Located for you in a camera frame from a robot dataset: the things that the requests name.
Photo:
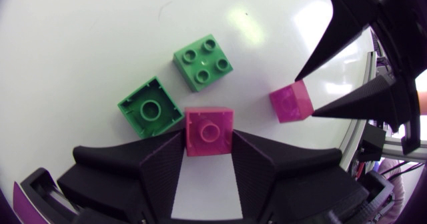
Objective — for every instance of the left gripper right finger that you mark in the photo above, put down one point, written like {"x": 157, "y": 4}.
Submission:
{"x": 283, "y": 184}

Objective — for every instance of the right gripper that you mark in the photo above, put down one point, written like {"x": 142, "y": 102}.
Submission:
{"x": 400, "y": 24}

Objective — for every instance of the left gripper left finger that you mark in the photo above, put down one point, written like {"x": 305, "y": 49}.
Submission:
{"x": 133, "y": 180}

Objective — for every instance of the red small toy brick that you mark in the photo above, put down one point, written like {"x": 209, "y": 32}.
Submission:
{"x": 292, "y": 102}
{"x": 208, "y": 132}

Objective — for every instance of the green small toy brick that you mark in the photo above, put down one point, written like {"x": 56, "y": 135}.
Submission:
{"x": 150, "y": 109}
{"x": 203, "y": 62}

